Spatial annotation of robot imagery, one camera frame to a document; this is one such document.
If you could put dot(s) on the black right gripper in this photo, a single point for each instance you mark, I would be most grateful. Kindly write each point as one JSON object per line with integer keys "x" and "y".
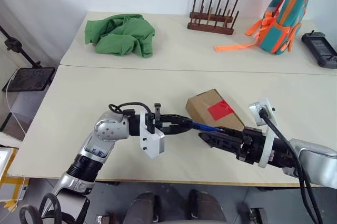
{"x": 252, "y": 146}

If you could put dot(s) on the crumpled green cloth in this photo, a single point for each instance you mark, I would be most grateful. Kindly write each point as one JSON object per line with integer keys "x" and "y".
{"x": 118, "y": 37}

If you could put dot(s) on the cardboard box with red tape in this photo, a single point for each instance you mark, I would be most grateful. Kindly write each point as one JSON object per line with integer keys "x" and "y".
{"x": 205, "y": 103}

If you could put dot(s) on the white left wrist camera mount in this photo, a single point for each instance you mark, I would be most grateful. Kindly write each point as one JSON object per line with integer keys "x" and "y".
{"x": 155, "y": 142}

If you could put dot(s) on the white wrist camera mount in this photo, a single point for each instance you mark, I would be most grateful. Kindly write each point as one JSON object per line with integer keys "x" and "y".
{"x": 267, "y": 113}
{"x": 155, "y": 142}

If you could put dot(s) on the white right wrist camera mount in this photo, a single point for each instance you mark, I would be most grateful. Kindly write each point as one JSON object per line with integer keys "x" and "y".
{"x": 267, "y": 113}

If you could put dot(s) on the dark rounded shape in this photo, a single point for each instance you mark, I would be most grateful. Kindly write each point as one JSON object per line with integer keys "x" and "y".
{"x": 143, "y": 208}
{"x": 206, "y": 207}

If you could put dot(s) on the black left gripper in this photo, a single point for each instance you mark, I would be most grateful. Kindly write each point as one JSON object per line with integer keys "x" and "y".
{"x": 164, "y": 124}

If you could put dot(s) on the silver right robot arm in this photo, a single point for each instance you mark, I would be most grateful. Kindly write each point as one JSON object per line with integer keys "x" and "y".
{"x": 313, "y": 159}

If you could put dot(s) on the teal and orange backpack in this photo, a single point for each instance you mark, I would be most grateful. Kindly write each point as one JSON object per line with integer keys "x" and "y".
{"x": 287, "y": 19}

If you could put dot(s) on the brown wooden peg rack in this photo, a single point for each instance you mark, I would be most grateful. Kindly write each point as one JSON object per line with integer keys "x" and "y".
{"x": 210, "y": 26}

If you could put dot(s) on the black handheld controller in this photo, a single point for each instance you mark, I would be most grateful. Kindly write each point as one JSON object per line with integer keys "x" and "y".
{"x": 319, "y": 48}

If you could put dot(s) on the small dark metal block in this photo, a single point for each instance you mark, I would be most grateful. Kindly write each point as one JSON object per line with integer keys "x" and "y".
{"x": 258, "y": 216}
{"x": 105, "y": 219}

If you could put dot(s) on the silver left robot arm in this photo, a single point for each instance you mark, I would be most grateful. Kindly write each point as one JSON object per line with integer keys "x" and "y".
{"x": 105, "y": 132}

